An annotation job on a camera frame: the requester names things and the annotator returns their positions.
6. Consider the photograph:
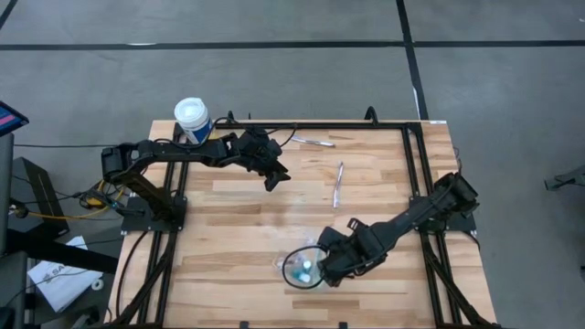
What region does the black cable on table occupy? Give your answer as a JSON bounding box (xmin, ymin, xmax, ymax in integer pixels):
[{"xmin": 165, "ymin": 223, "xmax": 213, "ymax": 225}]
[{"xmin": 113, "ymin": 230, "xmax": 150, "ymax": 321}]

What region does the tablet screen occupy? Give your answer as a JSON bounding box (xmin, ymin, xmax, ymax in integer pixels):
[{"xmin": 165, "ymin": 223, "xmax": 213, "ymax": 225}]
[{"xmin": 0, "ymin": 100, "xmax": 30, "ymax": 138}]

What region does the yellow cable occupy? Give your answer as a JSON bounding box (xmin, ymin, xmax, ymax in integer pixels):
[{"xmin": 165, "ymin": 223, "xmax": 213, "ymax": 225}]
[{"xmin": 12, "ymin": 180, "xmax": 127, "ymax": 221}]

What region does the black equipment stand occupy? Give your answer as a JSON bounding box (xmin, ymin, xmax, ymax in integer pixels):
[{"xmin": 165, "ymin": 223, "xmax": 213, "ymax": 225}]
[{"xmin": 0, "ymin": 132, "xmax": 120, "ymax": 329}]

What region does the white paper sheet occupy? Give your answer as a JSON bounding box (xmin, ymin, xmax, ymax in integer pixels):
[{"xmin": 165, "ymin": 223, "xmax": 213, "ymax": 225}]
[{"xmin": 26, "ymin": 235, "xmax": 104, "ymax": 314}]

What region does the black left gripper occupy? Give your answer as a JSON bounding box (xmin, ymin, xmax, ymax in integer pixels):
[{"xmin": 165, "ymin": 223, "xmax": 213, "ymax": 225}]
[{"xmin": 230, "ymin": 129, "xmax": 293, "ymax": 193}]

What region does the white blue wipes canister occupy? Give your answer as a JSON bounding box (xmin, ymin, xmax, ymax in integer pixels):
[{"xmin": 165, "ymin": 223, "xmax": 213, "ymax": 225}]
[{"xmin": 173, "ymin": 96, "xmax": 214, "ymax": 145}]

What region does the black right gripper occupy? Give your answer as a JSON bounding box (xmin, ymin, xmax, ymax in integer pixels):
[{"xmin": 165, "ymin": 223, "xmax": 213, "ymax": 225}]
[{"xmin": 318, "ymin": 226, "xmax": 389, "ymax": 288}]

